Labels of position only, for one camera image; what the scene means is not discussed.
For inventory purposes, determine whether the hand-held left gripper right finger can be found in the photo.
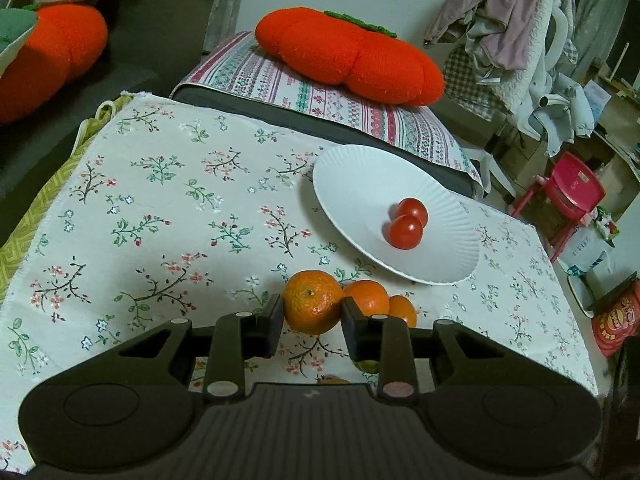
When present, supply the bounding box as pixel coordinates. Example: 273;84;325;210
341;297;503;405

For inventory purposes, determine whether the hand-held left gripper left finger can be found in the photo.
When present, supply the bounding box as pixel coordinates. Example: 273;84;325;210
118;294;285;401

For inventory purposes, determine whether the medium tangerine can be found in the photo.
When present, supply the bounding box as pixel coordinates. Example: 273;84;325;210
342;280;390;319

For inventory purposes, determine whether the large tangerine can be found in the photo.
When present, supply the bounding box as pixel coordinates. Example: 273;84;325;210
283;270;345;336

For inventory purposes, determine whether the small tangerine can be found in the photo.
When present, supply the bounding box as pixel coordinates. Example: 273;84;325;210
387;294;418;329

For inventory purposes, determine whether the white ribbed plate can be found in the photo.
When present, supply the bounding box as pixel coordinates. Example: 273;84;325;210
312;144;481;286

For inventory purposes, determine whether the red cherry tomato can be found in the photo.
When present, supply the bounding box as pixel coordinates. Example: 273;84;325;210
383;215;425;250
397;197;429;226

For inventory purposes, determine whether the floral tablecloth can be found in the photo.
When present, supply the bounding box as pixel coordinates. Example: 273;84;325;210
0;91;601;477

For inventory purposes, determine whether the white paper bag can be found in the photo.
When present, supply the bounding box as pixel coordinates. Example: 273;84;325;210
555;224;615;277

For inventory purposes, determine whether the patterned striped cushion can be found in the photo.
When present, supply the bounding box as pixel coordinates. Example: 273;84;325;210
172;30;484;187

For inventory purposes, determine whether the yellow-green woven mat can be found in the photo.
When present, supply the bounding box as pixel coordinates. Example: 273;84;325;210
0;99;134;302

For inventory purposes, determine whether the red round tin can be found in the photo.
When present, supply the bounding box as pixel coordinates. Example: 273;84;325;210
591;292;640;359

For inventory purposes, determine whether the red plastic chair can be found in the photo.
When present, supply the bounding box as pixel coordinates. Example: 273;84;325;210
511;152;607;264

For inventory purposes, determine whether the checked cloth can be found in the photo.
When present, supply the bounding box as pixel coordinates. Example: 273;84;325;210
444;44;512;122

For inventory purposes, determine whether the large orange persimmon cushion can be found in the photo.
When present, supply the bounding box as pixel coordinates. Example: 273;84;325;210
255;7;445;107

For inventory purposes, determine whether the white fleece garment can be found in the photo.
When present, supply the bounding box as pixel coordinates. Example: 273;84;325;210
465;0;577;127

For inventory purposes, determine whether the grey sofa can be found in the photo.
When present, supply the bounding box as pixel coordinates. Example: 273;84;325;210
0;0;219;247

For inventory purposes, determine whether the grey curtain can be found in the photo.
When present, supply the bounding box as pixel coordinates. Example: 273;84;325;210
204;0;257;55

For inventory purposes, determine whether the pink garment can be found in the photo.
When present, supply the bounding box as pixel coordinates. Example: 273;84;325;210
425;0;562;69

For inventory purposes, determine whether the small orange persimmon cushion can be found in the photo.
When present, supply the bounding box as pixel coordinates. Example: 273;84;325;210
0;3;109;125

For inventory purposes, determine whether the white office chair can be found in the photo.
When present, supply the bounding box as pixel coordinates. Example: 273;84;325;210
520;0;597;157

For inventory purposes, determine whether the green pillow white branch print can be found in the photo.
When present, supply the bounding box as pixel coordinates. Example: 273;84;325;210
0;7;40;70

